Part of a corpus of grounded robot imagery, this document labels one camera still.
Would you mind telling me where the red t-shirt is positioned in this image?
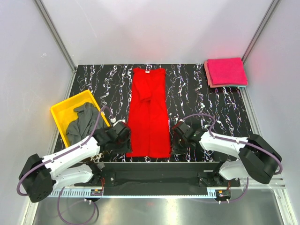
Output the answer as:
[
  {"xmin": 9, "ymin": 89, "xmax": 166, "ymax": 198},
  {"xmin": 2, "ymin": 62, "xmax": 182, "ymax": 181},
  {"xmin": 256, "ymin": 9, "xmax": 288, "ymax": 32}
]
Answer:
[{"xmin": 126, "ymin": 68, "xmax": 171, "ymax": 158}]

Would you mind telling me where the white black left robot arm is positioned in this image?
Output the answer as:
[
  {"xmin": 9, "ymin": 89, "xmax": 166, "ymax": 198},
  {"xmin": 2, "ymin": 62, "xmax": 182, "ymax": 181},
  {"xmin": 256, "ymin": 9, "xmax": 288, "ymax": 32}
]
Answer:
[{"xmin": 17, "ymin": 120, "xmax": 131, "ymax": 203}]

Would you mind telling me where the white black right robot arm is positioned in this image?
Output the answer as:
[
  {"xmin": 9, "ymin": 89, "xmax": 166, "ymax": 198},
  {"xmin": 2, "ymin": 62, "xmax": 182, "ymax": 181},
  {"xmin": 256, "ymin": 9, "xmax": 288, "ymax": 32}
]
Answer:
[{"xmin": 172, "ymin": 120, "xmax": 282, "ymax": 187}]

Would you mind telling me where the grey t-shirt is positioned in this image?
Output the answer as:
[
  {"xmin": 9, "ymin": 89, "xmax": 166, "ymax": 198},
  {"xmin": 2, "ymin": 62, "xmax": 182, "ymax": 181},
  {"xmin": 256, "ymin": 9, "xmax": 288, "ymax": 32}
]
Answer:
[{"xmin": 66, "ymin": 102, "xmax": 98, "ymax": 145}]

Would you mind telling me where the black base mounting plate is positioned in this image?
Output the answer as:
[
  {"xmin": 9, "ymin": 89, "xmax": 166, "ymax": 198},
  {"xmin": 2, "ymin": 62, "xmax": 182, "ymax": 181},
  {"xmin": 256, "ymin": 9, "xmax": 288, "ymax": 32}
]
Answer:
[{"xmin": 74, "ymin": 163, "xmax": 241, "ymax": 196}]

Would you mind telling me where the yellow plastic bin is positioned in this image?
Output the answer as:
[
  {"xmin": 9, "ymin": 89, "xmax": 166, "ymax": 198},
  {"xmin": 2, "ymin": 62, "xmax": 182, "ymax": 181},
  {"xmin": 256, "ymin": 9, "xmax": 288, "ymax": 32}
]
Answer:
[{"xmin": 51, "ymin": 90, "xmax": 110, "ymax": 147}]

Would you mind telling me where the folded teal t-shirt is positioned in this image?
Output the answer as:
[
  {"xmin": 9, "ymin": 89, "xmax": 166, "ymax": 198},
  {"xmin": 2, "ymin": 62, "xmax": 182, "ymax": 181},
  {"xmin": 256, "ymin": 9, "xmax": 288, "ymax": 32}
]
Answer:
[{"xmin": 228, "ymin": 85, "xmax": 247, "ymax": 88}]

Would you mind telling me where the folded salmon pink t-shirt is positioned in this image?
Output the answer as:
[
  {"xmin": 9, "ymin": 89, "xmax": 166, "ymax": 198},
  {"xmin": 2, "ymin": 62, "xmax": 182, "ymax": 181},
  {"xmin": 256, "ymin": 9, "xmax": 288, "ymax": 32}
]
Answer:
[{"xmin": 203, "ymin": 60, "xmax": 247, "ymax": 89}]

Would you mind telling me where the white slotted cable duct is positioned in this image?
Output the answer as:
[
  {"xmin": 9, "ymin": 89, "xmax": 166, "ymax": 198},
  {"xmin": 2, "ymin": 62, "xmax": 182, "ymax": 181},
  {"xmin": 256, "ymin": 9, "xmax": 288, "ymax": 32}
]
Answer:
[{"xmin": 61, "ymin": 187, "xmax": 216, "ymax": 199}]

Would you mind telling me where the right aluminium corner post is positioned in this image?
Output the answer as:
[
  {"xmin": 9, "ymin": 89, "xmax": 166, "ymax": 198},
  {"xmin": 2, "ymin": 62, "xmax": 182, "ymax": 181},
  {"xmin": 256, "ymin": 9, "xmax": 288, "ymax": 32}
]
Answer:
[{"xmin": 241, "ymin": 0, "xmax": 281, "ymax": 64}]

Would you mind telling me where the aluminium corner post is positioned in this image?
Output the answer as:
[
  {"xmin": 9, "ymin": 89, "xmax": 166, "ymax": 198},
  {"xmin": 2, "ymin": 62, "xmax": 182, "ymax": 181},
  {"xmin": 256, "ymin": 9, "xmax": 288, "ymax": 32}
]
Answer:
[
  {"xmin": 241, "ymin": 0, "xmax": 281, "ymax": 64},
  {"xmin": 33, "ymin": 0, "xmax": 77, "ymax": 72}
]

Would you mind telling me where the left aluminium corner post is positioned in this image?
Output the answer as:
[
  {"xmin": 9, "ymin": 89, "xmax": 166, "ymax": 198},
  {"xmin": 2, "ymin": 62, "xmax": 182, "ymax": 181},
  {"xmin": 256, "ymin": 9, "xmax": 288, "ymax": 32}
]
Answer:
[{"xmin": 33, "ymin": 0, "xmax": 77, "ymax": 72}]

